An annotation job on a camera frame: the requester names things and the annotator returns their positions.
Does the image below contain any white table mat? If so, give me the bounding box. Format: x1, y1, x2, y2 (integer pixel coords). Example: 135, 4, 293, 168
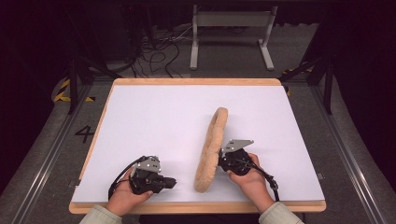
72, 84, 326, 203

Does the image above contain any aluminium floor rail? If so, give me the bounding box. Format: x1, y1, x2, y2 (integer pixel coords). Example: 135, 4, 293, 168
311, 85, 390, 224
8, 83, 93, 224

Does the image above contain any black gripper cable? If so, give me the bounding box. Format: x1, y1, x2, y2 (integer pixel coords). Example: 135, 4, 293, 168
107, 156, 149, 200
239, 160, 280, 203

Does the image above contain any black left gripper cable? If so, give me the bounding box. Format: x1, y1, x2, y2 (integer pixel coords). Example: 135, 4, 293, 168
107, 156, 149, 200

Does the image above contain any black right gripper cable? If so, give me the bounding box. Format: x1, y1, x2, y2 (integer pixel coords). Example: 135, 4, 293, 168
239, 160, 280, 203

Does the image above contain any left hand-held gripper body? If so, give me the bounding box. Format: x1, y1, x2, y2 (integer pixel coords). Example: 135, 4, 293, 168
129, 155, 163, 196

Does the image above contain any yellow black hazard tape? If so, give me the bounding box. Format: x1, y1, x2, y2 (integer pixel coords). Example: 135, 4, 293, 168
53, 77, 96, 104
281, 63, 314, 97

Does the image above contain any tangle of black floor cables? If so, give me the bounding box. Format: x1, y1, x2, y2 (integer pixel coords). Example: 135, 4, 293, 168
130, 26, 194, 78

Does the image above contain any black tripod stand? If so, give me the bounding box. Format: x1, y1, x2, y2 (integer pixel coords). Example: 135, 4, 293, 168
64, 6, 123, 115
278, 8, 336, 115

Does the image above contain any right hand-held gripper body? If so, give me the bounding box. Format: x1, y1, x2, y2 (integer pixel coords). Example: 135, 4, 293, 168
218, 138, 255, 176

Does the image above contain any dark equipment rack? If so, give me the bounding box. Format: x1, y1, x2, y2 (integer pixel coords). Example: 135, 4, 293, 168
92, 3, 157, 63

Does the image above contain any person's right hand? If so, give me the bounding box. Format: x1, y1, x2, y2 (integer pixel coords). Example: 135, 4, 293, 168
226, 152, 276, 214

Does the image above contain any person's left hand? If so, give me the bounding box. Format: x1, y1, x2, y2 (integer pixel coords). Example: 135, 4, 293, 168
106, 167, 154, 217

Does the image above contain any white metal stand frame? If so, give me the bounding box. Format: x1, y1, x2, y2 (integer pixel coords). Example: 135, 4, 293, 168
189, 4, 278, 72

